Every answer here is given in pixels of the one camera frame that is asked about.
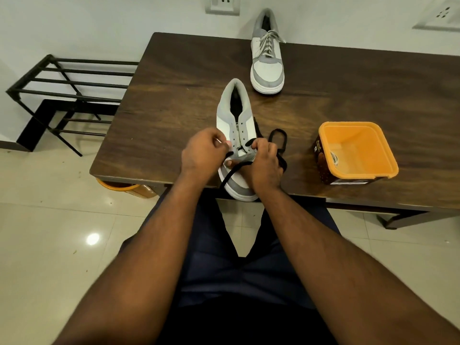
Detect black metal shoe rack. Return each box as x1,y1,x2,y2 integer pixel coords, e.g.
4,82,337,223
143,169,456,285
6,54,139,157

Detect orange rimmed tub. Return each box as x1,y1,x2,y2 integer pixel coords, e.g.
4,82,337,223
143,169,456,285
96,178,159,199

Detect white wall socket plate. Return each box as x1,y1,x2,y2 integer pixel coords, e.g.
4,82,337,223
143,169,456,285
205,0,241,16
413,0,460,32

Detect person's right forearm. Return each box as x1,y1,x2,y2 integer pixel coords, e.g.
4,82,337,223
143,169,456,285
254,187,460,345

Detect grey white sneaker black lace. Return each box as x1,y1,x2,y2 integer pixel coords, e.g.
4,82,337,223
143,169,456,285
216,78,260,202

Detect orange plastic container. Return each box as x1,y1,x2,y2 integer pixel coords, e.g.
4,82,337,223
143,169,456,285
312,121,399,185

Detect black shoelace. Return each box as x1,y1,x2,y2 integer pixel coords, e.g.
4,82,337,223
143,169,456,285
219,128,288,189

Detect person's left hand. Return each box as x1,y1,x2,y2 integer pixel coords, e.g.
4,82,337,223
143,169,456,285
181,127,234,184

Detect person's right hand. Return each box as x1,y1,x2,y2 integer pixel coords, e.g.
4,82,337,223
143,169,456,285
224,137,285,195

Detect person's left forearm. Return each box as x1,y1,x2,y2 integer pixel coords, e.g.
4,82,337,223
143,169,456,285
53,176,216,345

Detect dark table frame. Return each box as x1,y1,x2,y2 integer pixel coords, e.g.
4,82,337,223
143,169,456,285
325,197,460,230

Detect dark blue trousers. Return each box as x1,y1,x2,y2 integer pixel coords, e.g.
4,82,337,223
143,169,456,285
118,187,342,345

